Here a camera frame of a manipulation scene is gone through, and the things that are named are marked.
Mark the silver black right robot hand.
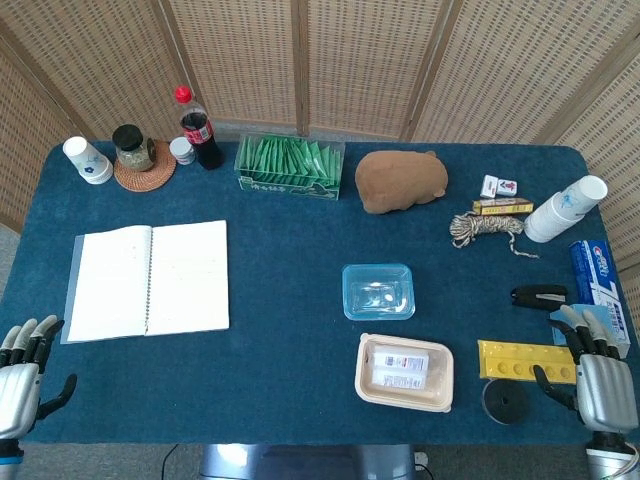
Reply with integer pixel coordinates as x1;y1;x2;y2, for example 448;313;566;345
532;304;639;436

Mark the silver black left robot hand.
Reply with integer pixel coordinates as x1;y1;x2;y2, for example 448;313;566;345
0;314;79;441

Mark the white spiral notebook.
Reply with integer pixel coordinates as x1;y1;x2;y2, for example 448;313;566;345
59;219;231;345

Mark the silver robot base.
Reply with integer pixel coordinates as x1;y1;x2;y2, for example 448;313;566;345
199;443;419;480

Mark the light blue tissue pack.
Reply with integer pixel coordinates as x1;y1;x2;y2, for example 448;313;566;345
549;303;586;347

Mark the yellow block with holes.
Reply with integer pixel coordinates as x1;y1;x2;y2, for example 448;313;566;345
477;339;581;384

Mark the black tape roll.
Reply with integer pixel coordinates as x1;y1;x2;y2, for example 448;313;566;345
481;378;529;425

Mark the blue white toothpaste box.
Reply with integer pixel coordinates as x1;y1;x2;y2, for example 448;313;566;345
568;239;632;357

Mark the floral paper cup stack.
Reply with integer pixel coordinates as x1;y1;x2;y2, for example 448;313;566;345
524;174;609;244
62;136;114;186

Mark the white labelled packet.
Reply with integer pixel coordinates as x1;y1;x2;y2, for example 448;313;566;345
369;347;432;392

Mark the long yellow red box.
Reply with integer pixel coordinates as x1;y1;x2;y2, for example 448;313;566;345
472;197;534;216

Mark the beige plastic tray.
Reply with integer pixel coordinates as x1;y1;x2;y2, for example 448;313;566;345
354;333;455;413

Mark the clear container blue lid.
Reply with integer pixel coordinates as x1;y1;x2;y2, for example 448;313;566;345
341;263;418;322

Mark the round woven rattan coaster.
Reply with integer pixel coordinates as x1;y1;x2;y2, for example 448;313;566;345
113;139;178;193

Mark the glass jar black lid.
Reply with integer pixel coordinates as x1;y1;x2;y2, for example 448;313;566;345
111;123;156;173

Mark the small white cream jar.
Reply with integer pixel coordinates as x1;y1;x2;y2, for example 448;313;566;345
168;137;197;166

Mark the brown plush animal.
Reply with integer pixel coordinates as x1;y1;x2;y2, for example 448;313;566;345
354;150;450;215

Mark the cola bottle red cap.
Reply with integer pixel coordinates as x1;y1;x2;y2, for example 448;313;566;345
174;85;225;172

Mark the clear green tea bag box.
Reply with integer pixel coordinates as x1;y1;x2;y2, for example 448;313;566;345
234;132;347;201

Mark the woven bamboo folding screen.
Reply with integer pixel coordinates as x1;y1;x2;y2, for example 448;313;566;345
0;0;640;274

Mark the black floor cable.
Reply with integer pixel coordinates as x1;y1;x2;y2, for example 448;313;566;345
160;443;180;480

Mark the coiled twisted rope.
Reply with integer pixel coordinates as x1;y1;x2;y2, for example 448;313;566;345
448;211;541;260

